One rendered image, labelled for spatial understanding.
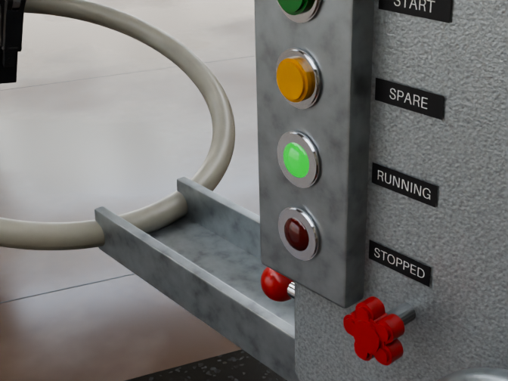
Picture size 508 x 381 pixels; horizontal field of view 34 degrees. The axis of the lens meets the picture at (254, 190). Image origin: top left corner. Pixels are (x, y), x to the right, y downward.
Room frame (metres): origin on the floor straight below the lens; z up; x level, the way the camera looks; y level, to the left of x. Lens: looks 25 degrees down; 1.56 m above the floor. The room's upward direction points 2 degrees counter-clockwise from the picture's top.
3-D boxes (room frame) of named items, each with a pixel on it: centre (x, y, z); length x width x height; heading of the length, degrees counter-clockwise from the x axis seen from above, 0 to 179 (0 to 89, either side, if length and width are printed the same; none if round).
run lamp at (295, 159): (0.46, -0.03, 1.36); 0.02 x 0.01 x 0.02; 41
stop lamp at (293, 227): (0.46, -0.03, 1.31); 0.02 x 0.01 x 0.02; 41
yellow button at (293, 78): (0.46, -0.03, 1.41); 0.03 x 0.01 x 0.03; 41
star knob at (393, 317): (0.40, -0.08, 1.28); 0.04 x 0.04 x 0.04; 41
